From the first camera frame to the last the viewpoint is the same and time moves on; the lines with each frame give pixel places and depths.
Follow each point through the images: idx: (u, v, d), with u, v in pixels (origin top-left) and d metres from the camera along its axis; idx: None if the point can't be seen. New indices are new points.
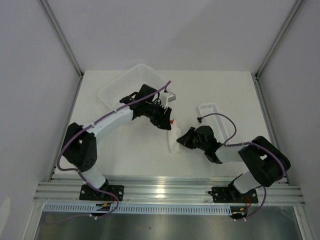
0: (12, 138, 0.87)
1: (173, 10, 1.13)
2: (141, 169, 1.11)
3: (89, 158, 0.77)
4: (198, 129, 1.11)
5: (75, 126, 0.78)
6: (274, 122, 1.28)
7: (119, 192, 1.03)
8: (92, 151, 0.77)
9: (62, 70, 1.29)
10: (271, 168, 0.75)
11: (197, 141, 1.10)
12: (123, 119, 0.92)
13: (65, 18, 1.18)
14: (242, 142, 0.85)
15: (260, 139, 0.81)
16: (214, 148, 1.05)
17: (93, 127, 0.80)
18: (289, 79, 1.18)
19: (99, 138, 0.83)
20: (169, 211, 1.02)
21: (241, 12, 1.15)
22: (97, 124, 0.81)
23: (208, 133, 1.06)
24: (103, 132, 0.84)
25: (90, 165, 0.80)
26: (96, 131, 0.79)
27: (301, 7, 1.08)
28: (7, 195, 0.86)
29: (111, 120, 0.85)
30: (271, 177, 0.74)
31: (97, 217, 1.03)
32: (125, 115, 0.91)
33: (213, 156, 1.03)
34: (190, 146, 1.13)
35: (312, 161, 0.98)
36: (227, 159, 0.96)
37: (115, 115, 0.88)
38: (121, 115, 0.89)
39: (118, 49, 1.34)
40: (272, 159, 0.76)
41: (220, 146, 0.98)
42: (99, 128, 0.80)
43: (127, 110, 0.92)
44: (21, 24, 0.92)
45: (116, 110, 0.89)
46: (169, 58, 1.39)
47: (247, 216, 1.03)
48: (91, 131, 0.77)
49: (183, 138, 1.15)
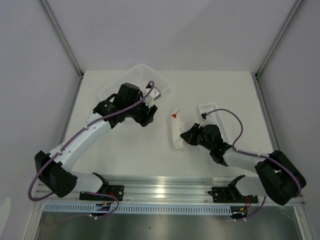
0: (11, 138, 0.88)
1: (172, 10, 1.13)
2: (140, 169, 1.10)
3: (64, 185, 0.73)
4: (205, 127, 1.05)
5: (42, 156, 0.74)
6: (274, 122, 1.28)
7: (119, 192, 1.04)
8: (66, 179, 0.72)
9: (62, 70, 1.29)
10: (286, 185, 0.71)
11: (202, 139, 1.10)
12: (100, 131, 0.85)
13: (65, 19, 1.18)
14: (258, 154, 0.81)
15: (277, 154, 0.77)
16: (221, 148, 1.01)
17: (61, 154, 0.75)
18: (289, 80, 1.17)
19: (73, 161, 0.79)
20: (169, 211, 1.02)
21: (241, 12, 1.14)
22: (65, 150, 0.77)
23: (216, 134, 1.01)
24: (77, 155, 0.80)
25: (70, 186, 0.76)
26: (64, 158, 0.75)
27: (301, 7, 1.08)
28: (7, 195, 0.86)
29: (81, 140, 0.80)
30: (286, 195, 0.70)
31: (97, 217, 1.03)
32: (100, 127, 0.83)
33: (219, 158, 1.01)
34: (194, 142, 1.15)
35: (312, 161, 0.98)
36: (235, 163, 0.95)
37: (86, 132, 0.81)
38: (93, 130, 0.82)
39: (118, 49, 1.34)
40: (287, 175, 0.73)
41: (228, 149, 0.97)
42: (68, 154, 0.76)
43: (100, 124, 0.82)
44: (21, 23, 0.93)
45: (87, 127, 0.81)
46: (169, 58, 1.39)
47: (247, 216, 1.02)
48: (58, 161, 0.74)
49: (187, 135, 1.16)
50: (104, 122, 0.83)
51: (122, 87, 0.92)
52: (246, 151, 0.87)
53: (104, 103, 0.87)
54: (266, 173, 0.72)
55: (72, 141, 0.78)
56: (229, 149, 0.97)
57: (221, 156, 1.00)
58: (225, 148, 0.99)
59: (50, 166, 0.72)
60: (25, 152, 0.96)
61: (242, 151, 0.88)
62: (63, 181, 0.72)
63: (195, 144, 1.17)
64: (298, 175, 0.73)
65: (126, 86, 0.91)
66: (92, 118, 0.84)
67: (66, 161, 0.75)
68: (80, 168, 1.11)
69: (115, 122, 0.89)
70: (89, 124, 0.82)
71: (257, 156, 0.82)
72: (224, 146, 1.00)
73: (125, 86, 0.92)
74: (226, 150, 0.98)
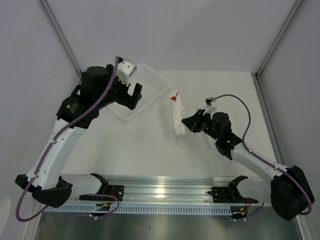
0: (11, 138, 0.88)
1: (172, 10, 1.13)
2: (140, 169, 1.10)
3: (55, 199, 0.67)
4: (216, 114, 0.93)
5: (20, 181, 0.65)
6: (274, 122, 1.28)
7: (119, 192, 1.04)
8: (53, 195, 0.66)
9: (62, 71, 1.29)
10: (296, 202, 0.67)
11: (208, 128, 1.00)
12: (73, 139, 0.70)
13: (65, 19, 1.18)
14: (275, 165, 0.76)
15: (295, 170, 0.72)
16: (229, 141, 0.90)
17: (38, 177, 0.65)
18: (289, 79, 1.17)
19: (55, 179, 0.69)
20: (169, 211, 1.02)
21: (240, 12, 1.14)
22: (39, 171, 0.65)
23: (226, 125, 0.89)
24: (57, 171, 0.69)
25: (63, 195, 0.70)
26: (42, 181, 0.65)
27: (301, 7, 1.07)
28: (7, 195, 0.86)
29: (53, 157, 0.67)
30: (294, 211, 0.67)
31: (97, 217, 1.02)
32: (70, 135, 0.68)
33: (224, 149, 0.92)
34: (198, 129, 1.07)
35: (313, 161, 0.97)
36: (241, 162, 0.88)
37: (55, 146, 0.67)
38: (63, 142, 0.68)
39: (118, 49, 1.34)
40: (300, 192, 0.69)
41: (237, 145, 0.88)
42: (44, 175, 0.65)
43: (68, 133, 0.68)
44: (21, 23, 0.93)
45: (54, 140, 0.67)
46: (169, 58, 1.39)
47: (247, 216, 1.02)
48: (37, 185, 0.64)
49: (190, 122, 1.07)
50: (71, 129, 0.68)
51: (83, 78, 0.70)
52: (261, 158, 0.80)
53: (66, 104, 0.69)
54: (281, 189, 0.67)
55: (44, 160, 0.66)
56: (238, 144, 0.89)
57: (228, 149, 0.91)
58: (233, 142, 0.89)
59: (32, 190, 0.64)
60: (24, 152, 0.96)
61: (254, 153, 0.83)
62: (51, 196, 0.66)
63: (198, 131, 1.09)
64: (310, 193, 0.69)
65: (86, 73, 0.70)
66: (58, 126, 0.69)
67: (46, 183, 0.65)
68: (80, 168, 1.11)
69: (87, 122, 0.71)
70: (55, 136, 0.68)
71: (274, 168, 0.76)
72: (233, 139, 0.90)
73: (87, 73, 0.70)
74: (234, 146, 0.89)
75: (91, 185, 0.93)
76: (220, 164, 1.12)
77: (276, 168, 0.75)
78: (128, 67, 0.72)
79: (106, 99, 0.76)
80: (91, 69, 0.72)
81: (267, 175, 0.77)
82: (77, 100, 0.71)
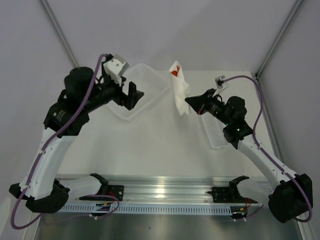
0: (11, 138, 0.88)
1: (172, 10, 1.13)
2: (139, 169, 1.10)
3: (50, 205, 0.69)
4: (231, 100, 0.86)
5: (13, 190, 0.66)
6: (274, 122, 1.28)
7: (119, 192, 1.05)
8: (46, 202, 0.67)
9: (62, 71, 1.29)
10: (293, 208, 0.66)
11: (217, 111, 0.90)
12: (63, 148, 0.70)
13: (65, 19, 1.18)
14: (284, 170, 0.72)
15: (303, 178, 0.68)
16: (238, 130, 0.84)
17: (30, 187, 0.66)
18: (289, 80, 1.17)
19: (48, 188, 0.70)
20: (170, 211, 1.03)
21: (240, 12, 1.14)
22: (31, 182, 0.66)
23: (240, 113, 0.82)
24: (49, 181, 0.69)
25: (61, 200, 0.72)
26: (34, 192, 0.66)
27: (301, 7, 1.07)
28: (7, 195, 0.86)
29: (43, 167, 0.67)
30: (289, 216, 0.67)
31: (97, 217, 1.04)
32: (59, 144, 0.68)
33: (232, 137, 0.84)
34: (203, 112, 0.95)
35: (313, 161, 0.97)
36: (246, 153, 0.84)
37: (44, 157, 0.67)
38: (52, 151, 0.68)
39: (118, 49, 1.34)
40: (301, 198, 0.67)
41: (247, 136, 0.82)
42: (36, 186, 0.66)
43: (56, 142, 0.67)
44: (22, 23, 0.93)
45: (42, 151, 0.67)
46: (169, 58, 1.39)
47: (247, 216, 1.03)
48: (30, 195, 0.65)
49: (194, 102, 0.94)
50: (59, 138, 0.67)
51: (65, 81, 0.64)
52: (271, 157, 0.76)
53: (52, 110, 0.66)
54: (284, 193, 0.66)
55: (34, 171, 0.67)
56: (248, 136, 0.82)
57: (235, 138, 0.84)
58: (242, 132, 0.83)
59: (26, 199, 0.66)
60: (25, 152, 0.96)
61: (264, 150, 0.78)
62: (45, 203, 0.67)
63: (202, 114, 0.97)
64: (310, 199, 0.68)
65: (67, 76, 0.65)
66: (45, 135, 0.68)
67: (38, 194, 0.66)
68: (80, 168, 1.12)
69: (76, 128, 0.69)
70: (44, 146, 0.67)
71: (282, 172, 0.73)
72: (243, 128, 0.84)
73: (68, 77, 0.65)
74: (243, 136, 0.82)
75: (91, 186, 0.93)
76: (220, 163, 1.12)
77: (285, 172, 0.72)
78: (117, 66, 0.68)
79: (95, 100, 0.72)
80: (75, 70, 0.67)
81: (274, 177, 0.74)
82: (64, 105, 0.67)
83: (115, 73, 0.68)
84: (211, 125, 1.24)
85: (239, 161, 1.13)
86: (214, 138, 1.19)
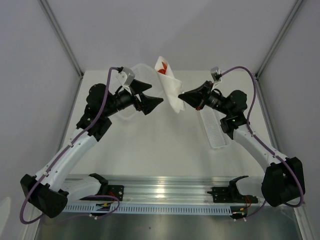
0: (11, 138, 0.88)
1: (173, 9, 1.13)
2: (139, 169, 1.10)
3: (55, 205, 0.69)
4: (233, 95, 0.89)
5: (27, 179, 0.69)
6: (274, 122, 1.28)
7: (119, 192, 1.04)
8: (55, 198, 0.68)
9: (62, 70, 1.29)
10: (284, 191, 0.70)
11: (217, 105, 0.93)
12: (86, 147, 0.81)
13: (65, 18, 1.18)
14: (275, 154, 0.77)
15: (294, 161, 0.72)
16: (234, 120, 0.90)
17: (48, 175, 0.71)
18: (289, 80, 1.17)
19: (61, 182, 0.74)
20: (169, 211, 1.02)
21: (240, 11, 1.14)
22: (51, 171, 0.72)
23: (241, 107, 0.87)
24: (65, 174, 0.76)
25: (60, 207, 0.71)
26: (51, 180, 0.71)
27: (301, 7, 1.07)
28: (7, 195, 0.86)
29: (67, 158, 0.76)
30: (280, 199, 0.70)
31: (97, 217, 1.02)
32: (86, 142, 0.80)
33: (226, 127, 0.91)
34: (202, 107, 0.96)
35: (312, 161, 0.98)
36: (241, 143, 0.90)
37: (71, 149, 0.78)
38: (78, 147, 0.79)
39: (118, 49, 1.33)
40: (292, 182, 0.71)
41: (242, 126, 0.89)
42: (54, 174, 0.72)
43: (85, 139, 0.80)
44: (21, 22, 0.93)
45: (71, 143, 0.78)
46: (169, 58, 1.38)
47: (247, 216, 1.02)
48: (46, 183, 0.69)
49: (192, 98, 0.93)
50: (88, 136, 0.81)
51: (89, 96, 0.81)
52: (263, 143, 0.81)
53: (83, 119, 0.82)
54: (275, 178, 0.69)
55: (58, 160, 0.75)
56: (242, 126, 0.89)
57: (231, 128, 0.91)
58: (238, 122, 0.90)
59: (37, 189, 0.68)
60: (25, 152, 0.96)
61: (256, 137, 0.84)
62: (53, 200, 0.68)
63: (200, 109, 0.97)
64: (302, 183, 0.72)
65: (90, 92, 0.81)
66: (76, 133, 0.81)
67: (54, 182, 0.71)
68: (80, 168, 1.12)
69: (101, 134, 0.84)
70: (72, 141, 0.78)
71: (273, 155, 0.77)
72: (240, 119, 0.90)
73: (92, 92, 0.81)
74: (238, 126, 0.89)
75: (89, 189, 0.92)
76: (220, 164, 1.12)
77: (275, 155, 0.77)
78: (123, 78, 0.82)
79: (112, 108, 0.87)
80: (95, 87, 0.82)
81: (265, 161, 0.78)
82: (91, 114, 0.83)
83: (123, 85, 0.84)
84: (211, 125, 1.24)
85: (239, 161, 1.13)
86: (215, 138, 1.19)
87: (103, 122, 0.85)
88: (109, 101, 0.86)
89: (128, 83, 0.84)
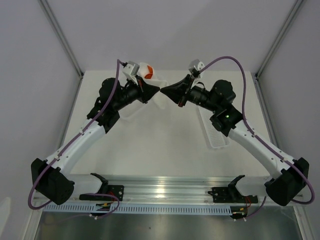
0: (12, 138, 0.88)
1: (173, 11, 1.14)
2: (139, 169, 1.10)
3: (63, 191, 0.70)
4: (217, 86, 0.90)
5: (39, 164, 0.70)
6: (274, 122, 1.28)
7: (119, 192, 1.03)
8: (65, 183, 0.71)
9: (62, 70, 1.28)
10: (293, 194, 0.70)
11: (201, 100, 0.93)
12: (94, 137, 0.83)
13: (65, 19, 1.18)
14: (283, 158, 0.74)
15: (301, 163, 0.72)
16: (228, 117, 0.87)
17: (59, 160, 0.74)
18: (289, 79, 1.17)
19: (70, 167, 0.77)
20: (169, 211, 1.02)
21: (240, 12, 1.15)
22: (62, 155, 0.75)
23: (228, 98, 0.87)
24: (74, 161, 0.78)
25: (65, 197, 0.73)
26: (62, 164, 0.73)
27: (301, 8, 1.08)
28: (7, 195, 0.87)
29: (77, 146, 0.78)
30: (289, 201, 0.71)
31: (97, 217, 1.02)
32: (96, 131, 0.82)
33: (221, 123, 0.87)
34: (184, 103, 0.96)
35: (312, 161, 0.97)
36: (239, 142, 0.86)
37: (81, 138, 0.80)
38: (89, 135, 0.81)
39: (118, 49, 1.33)
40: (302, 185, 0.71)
41: (240, 125, 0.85)
42: (65, 159, 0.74)
43: (95, 128, 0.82)
44: (21, 23, 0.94)
45: (82, 132, 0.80)
46: (169, 58, 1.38)
47: (247, 216, 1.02)
48: (57, 166, 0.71)
49: (173, 95, 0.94)
50: (98, 126, 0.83)
51: (101, 90, 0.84)
52: (267, 145, 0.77)
53: (94, 110, 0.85)
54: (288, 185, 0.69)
55: (69, 146, 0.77)
56: (239, 124, 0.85)
57: (224, 125, 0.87)
58: (231, 118, 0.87)
59: (47, 173, 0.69)
60: (25, 151, 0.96)
61: (258, 137, 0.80)
62: (62, 186, 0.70)
63: (183, 105, 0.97)
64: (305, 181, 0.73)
65: (103, 84, 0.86)
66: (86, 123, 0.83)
67: (64, 167, 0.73)
68: (80, 168, 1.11)
69: (110, 126, 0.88)
70: (84, 128, 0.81)
71: (281, 159, 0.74)
72: (232, 114, 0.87)
73: (103, 87, 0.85)
74: (235, 125, 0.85)
75: (90, 185, 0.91)
76: (220, 163, 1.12)
77: (284, 160, 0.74)
78: (129, 68, 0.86)
79: (123, 102, 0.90)
80: (108, 81, 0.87)
81: (274, 166, 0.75)
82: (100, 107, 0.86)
83: (130, 75, 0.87)
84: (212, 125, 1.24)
85: (239, 161, 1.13)
86: (214, 138, 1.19)
87: (113, 114, 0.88)
88: (119, 95, 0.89)
89: (135, 73, 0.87)
